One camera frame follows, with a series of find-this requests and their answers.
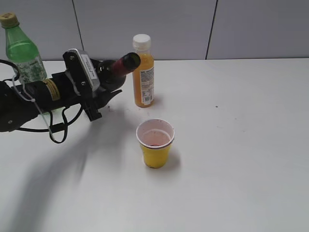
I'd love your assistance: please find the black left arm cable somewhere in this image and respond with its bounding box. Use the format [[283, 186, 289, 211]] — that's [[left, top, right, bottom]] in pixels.
[[0, 59, 84, 144]]

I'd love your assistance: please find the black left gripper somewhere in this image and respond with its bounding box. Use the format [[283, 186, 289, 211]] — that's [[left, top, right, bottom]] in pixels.
[[49, 57, 123, 122]]

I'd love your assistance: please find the white zip tie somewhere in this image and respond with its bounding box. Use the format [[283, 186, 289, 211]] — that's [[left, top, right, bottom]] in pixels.
[[11, 75, 52, 135]]

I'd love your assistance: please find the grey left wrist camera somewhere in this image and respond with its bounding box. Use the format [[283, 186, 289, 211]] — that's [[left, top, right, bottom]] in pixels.
[[63, 48, 100, 97]]

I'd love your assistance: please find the dark red wine bottle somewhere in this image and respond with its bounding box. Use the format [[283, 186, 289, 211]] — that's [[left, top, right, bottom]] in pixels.
[[91, 52, 141, 91]]

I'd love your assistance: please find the yellow paper cup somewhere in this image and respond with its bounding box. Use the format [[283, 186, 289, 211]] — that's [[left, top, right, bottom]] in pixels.
[[136, 118, 175, 169]]

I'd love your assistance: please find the green plastic soda bottle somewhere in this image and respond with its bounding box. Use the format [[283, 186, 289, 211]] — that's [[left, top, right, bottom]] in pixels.
[[0, 13, 47, 84]]

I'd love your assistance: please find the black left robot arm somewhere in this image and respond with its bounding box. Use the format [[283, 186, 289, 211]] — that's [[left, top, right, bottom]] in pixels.
[[0, 52, 127, 133]]

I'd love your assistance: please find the orange juice bottle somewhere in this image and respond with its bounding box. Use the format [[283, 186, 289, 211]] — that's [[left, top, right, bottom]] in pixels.
[[133, 34, 155, 108]]

